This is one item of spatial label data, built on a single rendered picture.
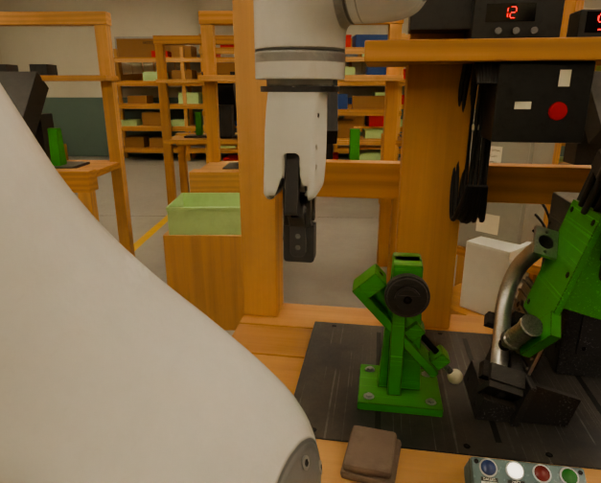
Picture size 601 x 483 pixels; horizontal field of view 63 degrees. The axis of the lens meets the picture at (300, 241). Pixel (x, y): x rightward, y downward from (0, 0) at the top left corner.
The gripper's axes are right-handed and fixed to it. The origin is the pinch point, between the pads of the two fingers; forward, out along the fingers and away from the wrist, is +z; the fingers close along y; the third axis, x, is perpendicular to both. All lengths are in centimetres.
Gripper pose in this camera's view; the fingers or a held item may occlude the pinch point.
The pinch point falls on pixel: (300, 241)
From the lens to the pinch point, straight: 51.0
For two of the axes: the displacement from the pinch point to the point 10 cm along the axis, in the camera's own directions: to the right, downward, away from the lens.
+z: 0.0, 9.5, 3.0
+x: 9.9, 0.5, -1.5
